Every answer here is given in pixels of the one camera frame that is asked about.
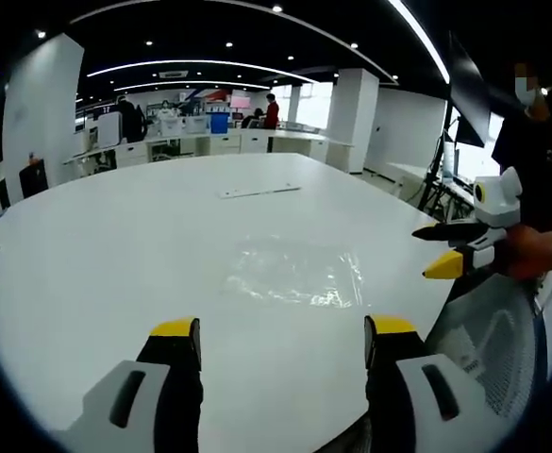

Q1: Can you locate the white flat strip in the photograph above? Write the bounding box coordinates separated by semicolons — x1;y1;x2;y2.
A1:
217;185;302;200

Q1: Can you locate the long white office desk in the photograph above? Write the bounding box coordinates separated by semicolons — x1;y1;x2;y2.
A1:
62;126;333;176

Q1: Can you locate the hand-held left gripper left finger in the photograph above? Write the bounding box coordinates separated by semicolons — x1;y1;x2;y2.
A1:
51;316;205;453

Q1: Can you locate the black monitor stand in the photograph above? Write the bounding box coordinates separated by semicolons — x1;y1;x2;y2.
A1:
415;117;460;223

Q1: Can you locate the person's right hand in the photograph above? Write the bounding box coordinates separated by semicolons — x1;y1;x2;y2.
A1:
496;223;552;282

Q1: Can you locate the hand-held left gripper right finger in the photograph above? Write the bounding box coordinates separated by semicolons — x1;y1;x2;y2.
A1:
362;314;490;453

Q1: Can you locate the black monitor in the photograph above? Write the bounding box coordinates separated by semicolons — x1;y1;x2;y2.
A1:
446;31;493;148

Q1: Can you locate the person in black clothes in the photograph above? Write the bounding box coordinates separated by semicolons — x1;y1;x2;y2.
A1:
491;87;552;233

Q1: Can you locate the clear plastic food packaging bag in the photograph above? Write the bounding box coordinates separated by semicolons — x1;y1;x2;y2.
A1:
222;234;367;309

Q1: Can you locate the grey mesh office chair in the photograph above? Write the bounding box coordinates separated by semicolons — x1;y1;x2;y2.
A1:
425;271;549;428

